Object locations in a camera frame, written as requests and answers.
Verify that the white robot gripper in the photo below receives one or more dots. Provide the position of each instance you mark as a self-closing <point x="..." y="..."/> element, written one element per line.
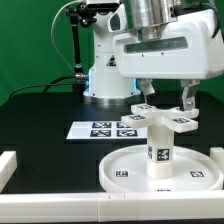
<point x="186" y="50"/>

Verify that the white right fence block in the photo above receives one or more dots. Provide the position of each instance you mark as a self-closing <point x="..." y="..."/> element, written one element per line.
<point x="217" y="155"/>

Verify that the white cross-shaped table base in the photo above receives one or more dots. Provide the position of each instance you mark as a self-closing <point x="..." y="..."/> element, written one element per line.
<point x="144" y="115"/>

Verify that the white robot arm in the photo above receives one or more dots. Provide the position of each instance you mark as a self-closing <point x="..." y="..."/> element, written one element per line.
<point x="148" y="18"/>

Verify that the white front fence bar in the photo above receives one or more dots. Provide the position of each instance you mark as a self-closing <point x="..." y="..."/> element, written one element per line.
<point x="106" y="207"/>

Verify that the white fence block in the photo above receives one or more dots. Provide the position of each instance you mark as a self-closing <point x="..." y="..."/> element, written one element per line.
<point x="217" y="155"/>
<point x="8" y="164"/>

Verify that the white left fence block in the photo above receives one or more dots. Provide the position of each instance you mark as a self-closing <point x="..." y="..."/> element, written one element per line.
<point x="8" y="164"/>

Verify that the white round table top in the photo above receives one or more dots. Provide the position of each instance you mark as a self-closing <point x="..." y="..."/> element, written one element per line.
<point x="130" y="170"/>

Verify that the white marker tag sheet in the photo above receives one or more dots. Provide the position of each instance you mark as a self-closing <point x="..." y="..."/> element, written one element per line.
<point x="104" y="130"/>

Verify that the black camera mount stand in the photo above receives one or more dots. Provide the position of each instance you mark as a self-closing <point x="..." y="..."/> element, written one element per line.
<point x="81" y="15"/>

